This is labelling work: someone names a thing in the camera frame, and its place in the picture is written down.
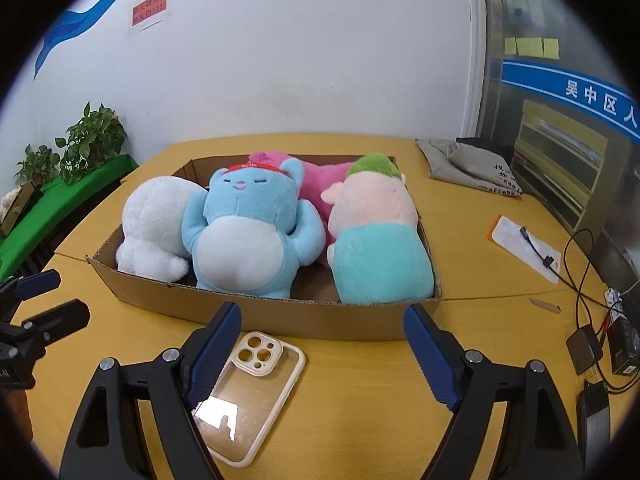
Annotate blue wall stripe decal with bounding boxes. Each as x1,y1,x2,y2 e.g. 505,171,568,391
34,0,191,81

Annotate pink plush bear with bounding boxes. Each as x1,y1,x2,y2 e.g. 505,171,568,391
248,150,361,268

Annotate clear phone case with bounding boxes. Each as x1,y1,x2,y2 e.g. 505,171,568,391
192,331,307,468

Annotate black carton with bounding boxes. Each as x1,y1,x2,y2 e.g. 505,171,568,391
610,317,640,376

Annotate blue plush toy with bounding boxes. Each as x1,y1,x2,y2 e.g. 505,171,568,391
181,161,327,303

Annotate small potted green plant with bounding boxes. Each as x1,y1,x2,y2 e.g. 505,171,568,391
15,144,62,186

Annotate blue door banner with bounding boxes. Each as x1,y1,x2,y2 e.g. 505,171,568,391
501,58,640,141

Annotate small brown box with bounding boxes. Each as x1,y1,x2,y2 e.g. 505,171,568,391
0,182,43,236

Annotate long black cable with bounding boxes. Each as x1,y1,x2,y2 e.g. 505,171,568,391
557,229,640,396

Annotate white plush toy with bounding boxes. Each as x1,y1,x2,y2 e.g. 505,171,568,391
116,176,208,281

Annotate black power adapter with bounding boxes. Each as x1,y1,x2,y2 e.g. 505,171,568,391
566,326,603,375

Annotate green tablecloth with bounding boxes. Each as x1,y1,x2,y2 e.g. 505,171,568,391
0,154,140,281

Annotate brown cardboard box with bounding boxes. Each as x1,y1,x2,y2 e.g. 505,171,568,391
86,154,443,342

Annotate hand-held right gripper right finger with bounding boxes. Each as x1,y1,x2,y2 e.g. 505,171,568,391
403,304,586,480

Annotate large potted green plant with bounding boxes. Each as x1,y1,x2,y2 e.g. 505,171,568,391
55,101,128,183

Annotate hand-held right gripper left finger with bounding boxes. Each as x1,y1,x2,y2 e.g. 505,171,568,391
59,301,243,480

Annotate grey cloth bag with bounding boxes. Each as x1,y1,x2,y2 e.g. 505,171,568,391
416,137,501,191

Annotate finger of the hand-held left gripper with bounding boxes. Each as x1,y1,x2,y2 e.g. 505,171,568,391
0,269,62,318
0,299,92,361

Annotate short black cable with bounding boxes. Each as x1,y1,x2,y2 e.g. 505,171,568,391
519,226,557,270

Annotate red wall sign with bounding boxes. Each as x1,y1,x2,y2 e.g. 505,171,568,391
131,0,171,28

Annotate green-haired plush doll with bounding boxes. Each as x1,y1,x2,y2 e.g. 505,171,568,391
320,154,435,305

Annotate black smartphone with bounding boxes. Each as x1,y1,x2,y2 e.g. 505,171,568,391
577,380,612,453

